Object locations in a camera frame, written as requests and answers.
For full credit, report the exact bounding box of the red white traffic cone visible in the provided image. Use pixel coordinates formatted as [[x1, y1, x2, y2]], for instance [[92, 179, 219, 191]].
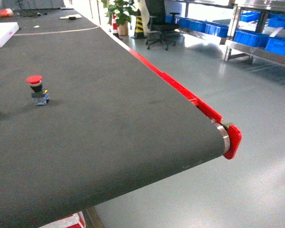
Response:
[[40, 211, 86, 228]]

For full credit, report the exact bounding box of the orange object on belt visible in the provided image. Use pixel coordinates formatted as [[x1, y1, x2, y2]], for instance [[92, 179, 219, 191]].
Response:
[[0, 8, 14, 18]]

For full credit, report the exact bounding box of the red metal conveyor frame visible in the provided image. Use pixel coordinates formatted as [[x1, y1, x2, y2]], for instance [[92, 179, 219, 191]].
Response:
[[128, 49, 242, 160]]

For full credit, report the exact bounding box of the red emergency stop button part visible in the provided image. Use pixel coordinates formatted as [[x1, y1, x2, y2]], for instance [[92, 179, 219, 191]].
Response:
[[26, 75, 50, 105]]

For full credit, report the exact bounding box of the white cardboard box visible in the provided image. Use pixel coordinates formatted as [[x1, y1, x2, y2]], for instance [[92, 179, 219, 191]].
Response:
[[0, 22, 19, 48]]

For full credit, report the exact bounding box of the potted green plant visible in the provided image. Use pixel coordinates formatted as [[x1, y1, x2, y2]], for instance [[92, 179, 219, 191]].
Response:
[[101, 0, 137, 36]]

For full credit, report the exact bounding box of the steel shelf rack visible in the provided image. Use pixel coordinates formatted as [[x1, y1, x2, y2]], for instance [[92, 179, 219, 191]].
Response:
[[179, 0, 285, 66]]

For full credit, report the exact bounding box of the yellow black striped cone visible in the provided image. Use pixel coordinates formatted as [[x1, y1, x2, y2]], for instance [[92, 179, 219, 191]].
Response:
[[132, 9, 147, 39]]

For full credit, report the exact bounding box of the black office chair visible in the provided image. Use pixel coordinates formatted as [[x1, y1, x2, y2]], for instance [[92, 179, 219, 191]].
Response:
[[145, 0, 180, 51]]

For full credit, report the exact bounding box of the dark grey conveyor belt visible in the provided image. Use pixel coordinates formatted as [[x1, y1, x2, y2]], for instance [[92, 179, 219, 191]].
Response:
[[0, 11, 225, 228]]

